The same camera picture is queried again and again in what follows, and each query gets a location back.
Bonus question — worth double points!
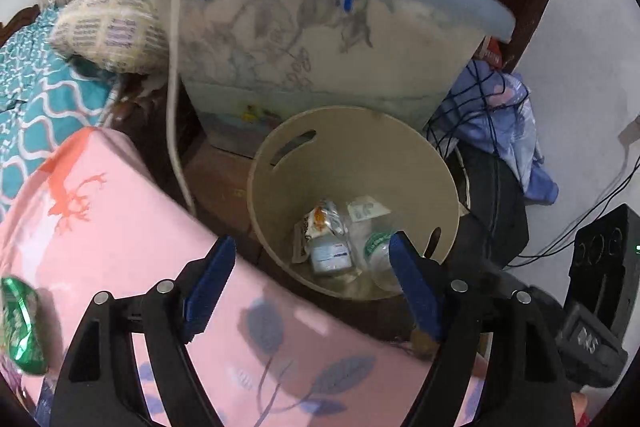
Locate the patterned beige pillow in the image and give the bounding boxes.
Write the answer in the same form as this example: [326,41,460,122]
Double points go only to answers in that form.
[49,0,177,74]

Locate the white paper slip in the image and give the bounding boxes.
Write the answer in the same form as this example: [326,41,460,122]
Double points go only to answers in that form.
[347,196,389,223]

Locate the green snack packet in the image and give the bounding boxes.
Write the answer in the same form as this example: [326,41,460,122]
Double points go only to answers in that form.
[0,276,49,376]

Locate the white cable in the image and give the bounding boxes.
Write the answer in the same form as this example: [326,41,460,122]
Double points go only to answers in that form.
[166,0,253,214]

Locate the clear storage box blue handle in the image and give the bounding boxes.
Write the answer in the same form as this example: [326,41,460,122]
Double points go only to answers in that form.
[131,0,517,158]

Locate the black mesh cords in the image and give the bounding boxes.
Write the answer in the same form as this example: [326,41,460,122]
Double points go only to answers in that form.
[424,57,532,168]

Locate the pink deer print blanket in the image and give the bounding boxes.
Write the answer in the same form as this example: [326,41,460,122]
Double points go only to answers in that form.
[0,126,487,427]

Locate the black bag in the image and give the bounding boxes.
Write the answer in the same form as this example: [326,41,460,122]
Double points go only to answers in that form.
[444,146,531,269]

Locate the purple blue cloth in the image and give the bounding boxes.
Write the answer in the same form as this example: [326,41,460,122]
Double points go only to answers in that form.
[439,57,560,206]

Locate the beige round trash bin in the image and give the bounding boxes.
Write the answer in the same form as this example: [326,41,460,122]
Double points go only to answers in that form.
[246,106,461,304]

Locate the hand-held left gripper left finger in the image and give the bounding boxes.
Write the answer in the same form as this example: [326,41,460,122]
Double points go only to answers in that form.
[50,235,237,427]

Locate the black floor cable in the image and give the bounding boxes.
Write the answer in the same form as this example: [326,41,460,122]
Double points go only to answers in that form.
[515,152,640,269]

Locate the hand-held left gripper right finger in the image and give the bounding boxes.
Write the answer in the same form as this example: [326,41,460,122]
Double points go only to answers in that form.
[388,230,576,427]

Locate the teal patterned bed sheet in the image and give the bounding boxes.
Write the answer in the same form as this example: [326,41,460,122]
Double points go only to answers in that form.
[0,4,122,220]

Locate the white orange snack wrapper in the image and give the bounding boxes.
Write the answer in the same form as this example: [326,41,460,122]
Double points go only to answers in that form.
[292,199,347,264]

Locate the red white packet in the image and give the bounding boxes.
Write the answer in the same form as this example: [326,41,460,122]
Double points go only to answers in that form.
[479,36,505,68]

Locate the black speaker box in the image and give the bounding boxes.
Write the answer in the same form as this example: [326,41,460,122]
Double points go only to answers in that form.
[567,203,640,334]

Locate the clear bottle green label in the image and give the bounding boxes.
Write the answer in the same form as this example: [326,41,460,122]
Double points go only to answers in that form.
[362,229,402,294]

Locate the small white plastic jar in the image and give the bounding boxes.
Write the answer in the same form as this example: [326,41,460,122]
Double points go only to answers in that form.
[309,241,354,276]

